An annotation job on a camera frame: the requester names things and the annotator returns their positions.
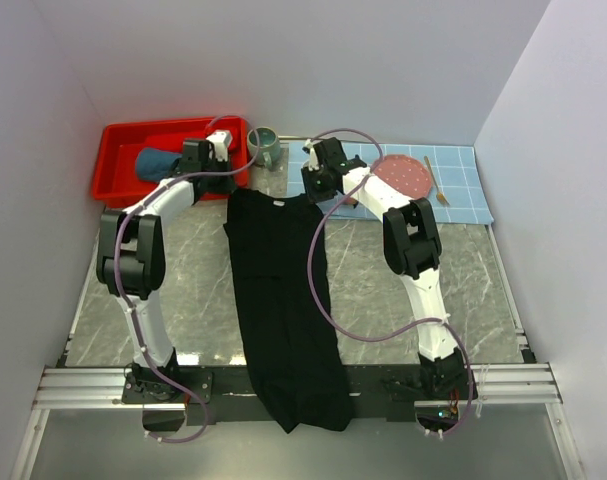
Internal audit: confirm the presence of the aluminium rail frame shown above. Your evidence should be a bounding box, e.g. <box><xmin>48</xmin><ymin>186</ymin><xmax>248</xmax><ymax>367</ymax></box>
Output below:
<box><xmin>11</xmin><ymin>205</ymin><xmax>587</xmax><ymax>479</ymax></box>

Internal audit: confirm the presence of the green ceramic mug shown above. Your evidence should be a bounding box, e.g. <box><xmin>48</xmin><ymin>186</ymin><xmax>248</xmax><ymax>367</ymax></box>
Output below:
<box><xmin>246</xmin><ymin>127</ymin><xmax>281</xmax><ymax>170</ymax></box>

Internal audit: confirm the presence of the black t shirt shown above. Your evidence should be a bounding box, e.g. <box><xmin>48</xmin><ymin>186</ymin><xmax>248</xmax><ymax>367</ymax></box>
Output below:
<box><xmin>224</xmin><ymin>189</ymin><xmax>354</xmax><ymax>433</ymax></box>

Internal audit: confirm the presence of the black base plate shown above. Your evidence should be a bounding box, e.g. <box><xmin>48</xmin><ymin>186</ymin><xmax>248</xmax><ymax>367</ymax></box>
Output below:
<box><xmin>120</xmin><ymin>363</ymin><xmax>479</xmax><ymax>434</ymax></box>

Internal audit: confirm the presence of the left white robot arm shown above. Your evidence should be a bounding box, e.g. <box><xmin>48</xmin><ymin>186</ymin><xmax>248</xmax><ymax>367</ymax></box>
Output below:
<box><xmin>96</xmin><ymin>130</ymin><xmax>236</xmax><ymax>402</ymax></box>

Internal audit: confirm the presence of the red plastic bin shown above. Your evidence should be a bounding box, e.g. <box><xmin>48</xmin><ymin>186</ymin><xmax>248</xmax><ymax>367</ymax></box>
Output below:
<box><xmin>92</xmin><ymin>116</ymin><xmax>250</xmax><ymax>209</ymax></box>

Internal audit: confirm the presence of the blue rolled t shirt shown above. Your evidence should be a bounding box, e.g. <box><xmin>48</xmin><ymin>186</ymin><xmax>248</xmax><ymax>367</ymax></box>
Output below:
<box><xmin>135</xmin><ymin>147</ymin><xmax>181</xmax><ymax>183</ymax></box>

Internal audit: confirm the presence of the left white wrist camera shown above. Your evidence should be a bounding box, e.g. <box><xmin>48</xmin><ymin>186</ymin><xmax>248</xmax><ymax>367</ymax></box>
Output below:
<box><xmin>206</xmin><ymin>130</ymin><xmax>233</xmax><ymax>162</ymax></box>

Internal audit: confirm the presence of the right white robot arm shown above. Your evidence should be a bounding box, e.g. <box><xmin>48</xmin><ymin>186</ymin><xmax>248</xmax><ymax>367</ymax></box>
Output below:
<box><xmin>301</xmin><ymin>137</ymin><xmax>459</xmax><ymax>362</ymax></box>

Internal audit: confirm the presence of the pink dotted plate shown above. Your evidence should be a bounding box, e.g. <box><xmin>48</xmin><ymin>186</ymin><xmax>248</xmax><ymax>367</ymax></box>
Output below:
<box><xmin>374</xmin><ymin>154</ymin><xmax>433</xmax><ymax>199</ymax></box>

